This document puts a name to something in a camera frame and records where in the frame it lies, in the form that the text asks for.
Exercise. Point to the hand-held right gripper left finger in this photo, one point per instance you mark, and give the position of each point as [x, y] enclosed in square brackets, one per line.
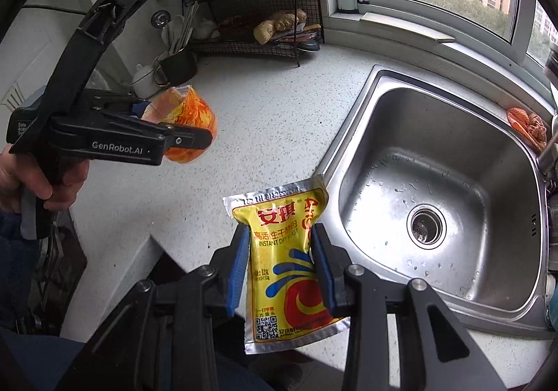
[237, 273]

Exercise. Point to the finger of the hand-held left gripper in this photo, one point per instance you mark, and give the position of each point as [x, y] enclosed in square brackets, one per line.
[187, 139]
[139, 107]

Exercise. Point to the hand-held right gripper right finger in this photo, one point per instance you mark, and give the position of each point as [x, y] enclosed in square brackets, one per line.
[325, 273]

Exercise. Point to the orange plastic cup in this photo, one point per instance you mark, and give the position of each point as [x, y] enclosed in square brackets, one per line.
[196, 112]

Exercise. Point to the yellow foil packet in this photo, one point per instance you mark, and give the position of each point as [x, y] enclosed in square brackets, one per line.
[283, 269]

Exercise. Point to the person's left hand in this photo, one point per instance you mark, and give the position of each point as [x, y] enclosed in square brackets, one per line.
[26, 182]

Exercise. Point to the white ceramic lidded pot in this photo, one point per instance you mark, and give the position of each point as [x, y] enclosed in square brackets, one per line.
[144, 79]

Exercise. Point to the bundle of chopsticks and spoons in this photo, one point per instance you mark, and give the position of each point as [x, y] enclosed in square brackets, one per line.
[181, 31]

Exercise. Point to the metal suction hook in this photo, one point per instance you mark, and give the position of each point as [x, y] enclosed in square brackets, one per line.
[160, 18]

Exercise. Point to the garlic bulb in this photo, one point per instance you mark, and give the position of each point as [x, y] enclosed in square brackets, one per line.
[205, 30]

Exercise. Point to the sink drain strainer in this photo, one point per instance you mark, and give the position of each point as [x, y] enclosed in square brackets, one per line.
[426, 227]

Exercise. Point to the dried red chilies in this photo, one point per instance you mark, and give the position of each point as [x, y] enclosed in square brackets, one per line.
[231, 25]

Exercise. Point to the ginger root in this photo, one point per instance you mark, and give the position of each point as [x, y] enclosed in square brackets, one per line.
[272, 27]

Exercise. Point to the stainless steel sink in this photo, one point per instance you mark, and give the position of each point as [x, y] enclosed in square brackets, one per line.
[436, 182]

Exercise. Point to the small seasoning packets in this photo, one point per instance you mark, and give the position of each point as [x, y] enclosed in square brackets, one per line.
[301, 36]

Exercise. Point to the teal dish soap bottle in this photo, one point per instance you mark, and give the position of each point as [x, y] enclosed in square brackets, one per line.
[551, 308]

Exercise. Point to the orange dish cloth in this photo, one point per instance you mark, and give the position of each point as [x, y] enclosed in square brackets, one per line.
[525, 125]

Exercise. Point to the green trees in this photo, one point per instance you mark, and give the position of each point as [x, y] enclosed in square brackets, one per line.
[436, 7]

